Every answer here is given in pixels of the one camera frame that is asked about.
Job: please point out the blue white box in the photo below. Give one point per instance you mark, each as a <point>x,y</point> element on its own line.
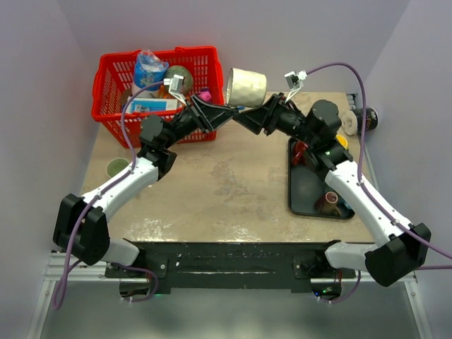
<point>144,105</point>

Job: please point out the pink purple toy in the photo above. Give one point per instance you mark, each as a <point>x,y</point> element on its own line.
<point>205,95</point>

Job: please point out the black white paper cup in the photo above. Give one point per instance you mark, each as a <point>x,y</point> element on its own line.
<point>354,121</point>

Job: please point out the blue white plastic bag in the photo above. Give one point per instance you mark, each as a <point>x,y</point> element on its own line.
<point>148,69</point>

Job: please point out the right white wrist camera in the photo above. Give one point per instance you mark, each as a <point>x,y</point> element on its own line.
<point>295,83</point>

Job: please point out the green melon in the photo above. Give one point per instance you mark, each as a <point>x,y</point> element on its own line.
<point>188,83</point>

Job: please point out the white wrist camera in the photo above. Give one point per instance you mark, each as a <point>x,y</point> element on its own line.
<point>295,83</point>
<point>174,87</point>

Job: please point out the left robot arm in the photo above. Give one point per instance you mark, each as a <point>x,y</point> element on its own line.
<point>82,222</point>

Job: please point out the brown maroon mug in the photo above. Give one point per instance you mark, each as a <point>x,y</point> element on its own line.
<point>327,204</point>

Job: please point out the black tray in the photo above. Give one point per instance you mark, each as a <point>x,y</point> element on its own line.
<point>304,188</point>

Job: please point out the green mug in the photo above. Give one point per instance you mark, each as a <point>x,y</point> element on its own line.
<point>115,166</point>

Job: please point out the blue mug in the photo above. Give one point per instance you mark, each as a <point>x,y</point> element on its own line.
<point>347,204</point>

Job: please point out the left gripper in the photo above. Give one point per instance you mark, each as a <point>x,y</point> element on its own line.
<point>209,116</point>

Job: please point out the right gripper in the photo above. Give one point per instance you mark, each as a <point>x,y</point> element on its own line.
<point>254,120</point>

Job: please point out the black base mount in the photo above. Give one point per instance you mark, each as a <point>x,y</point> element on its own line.
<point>226,265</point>

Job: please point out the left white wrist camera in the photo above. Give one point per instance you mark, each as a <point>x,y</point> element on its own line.
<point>174,87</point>

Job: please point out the dark red mug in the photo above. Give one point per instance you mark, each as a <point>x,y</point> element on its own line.
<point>297,155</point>

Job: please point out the cream white mug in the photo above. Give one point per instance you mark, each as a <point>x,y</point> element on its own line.
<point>245,88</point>

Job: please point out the red plastic basket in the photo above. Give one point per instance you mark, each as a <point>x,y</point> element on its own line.
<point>115,76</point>

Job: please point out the yellow mug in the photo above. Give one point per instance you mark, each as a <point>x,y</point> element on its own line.
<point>343,141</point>

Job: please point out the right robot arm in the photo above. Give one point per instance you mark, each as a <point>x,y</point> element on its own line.
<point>396,251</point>

